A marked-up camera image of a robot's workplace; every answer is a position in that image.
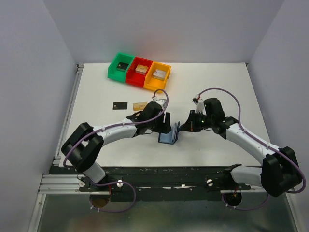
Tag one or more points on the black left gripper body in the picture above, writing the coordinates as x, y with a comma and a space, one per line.
166, 123

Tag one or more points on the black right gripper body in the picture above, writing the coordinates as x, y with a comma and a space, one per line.
192, 121

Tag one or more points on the navy blue card holder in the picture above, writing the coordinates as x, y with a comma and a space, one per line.
171, 137

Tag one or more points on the gold credit card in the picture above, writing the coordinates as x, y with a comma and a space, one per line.
138, 106

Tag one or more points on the black credit card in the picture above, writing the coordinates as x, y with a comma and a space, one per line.
122, 105

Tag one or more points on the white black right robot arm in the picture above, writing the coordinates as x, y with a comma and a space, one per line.
278, 170

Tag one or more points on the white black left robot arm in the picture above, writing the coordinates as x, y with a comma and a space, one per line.
83, 146

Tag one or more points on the yellow plastic bin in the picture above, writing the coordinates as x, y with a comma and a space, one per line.
152, 83

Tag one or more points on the metal block in yellow bin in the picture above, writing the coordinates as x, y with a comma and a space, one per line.
159, 74

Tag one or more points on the metal block in red bin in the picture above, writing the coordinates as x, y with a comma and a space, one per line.
141, 69

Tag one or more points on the metal block in green bin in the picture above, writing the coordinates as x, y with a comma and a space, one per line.
122, 66

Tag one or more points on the green plastic bin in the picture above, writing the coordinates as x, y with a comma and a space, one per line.
115, 74

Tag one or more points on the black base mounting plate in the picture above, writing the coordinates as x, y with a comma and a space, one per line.
154, 184

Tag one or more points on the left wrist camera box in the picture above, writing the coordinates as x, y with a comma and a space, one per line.
161, 102

